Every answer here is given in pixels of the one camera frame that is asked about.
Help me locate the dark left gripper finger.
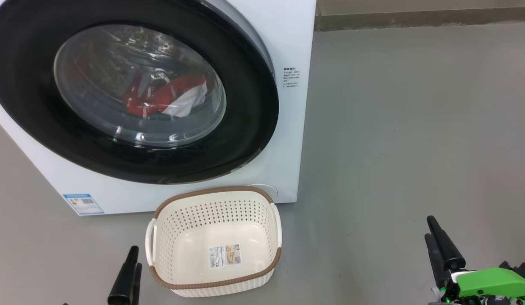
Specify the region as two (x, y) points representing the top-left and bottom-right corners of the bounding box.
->
(108, 246), (139, 305)
(132, 263), (142, 305)

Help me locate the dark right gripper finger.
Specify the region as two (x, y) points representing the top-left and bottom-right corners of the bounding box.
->
(427, 215), (466, 272)
(425, 233), (451, 288)

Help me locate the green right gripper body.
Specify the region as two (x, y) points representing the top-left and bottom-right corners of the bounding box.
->
(436, 268), (525, 305)

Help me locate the red and white garment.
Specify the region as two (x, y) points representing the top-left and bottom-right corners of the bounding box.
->
(122, 75), (208, 118)

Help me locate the cream laundry basket brown rim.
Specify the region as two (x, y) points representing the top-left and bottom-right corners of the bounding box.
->
(145, 186), (283, 297)

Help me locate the printed barcode label sticker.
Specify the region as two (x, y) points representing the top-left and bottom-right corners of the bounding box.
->
(208, 243), (242, 269)

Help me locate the white front-load washing machine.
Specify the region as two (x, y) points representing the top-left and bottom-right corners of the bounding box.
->
(0, 0), (317, 216)

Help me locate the blue energy label sticker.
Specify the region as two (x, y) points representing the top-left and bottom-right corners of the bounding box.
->
(63, 194), (105, 216)

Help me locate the round white filter cover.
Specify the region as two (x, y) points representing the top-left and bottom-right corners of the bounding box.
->
(245, 183), (279, 200)

